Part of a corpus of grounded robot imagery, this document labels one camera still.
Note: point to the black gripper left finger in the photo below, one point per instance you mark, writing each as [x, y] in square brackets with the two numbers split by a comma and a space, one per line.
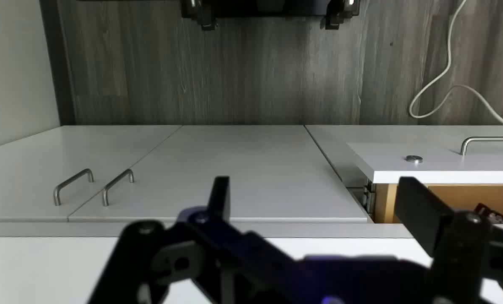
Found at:
[220, 196]

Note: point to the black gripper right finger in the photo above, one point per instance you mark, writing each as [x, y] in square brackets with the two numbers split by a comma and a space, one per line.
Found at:
[425, 213]

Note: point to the white lower cabinet door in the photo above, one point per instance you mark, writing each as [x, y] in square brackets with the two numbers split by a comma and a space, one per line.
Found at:
[25, 174]
[235, 169]
[375, 133]

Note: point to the white drawer wooden interior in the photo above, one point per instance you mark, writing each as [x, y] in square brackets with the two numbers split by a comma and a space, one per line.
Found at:
[459, 169]

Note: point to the black orange bar clamp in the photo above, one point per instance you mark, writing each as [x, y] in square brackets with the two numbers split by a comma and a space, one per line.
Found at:
[204, 13]
[334, 13]

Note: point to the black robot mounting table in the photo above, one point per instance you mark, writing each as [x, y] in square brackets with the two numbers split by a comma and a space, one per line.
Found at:
[262, 6]

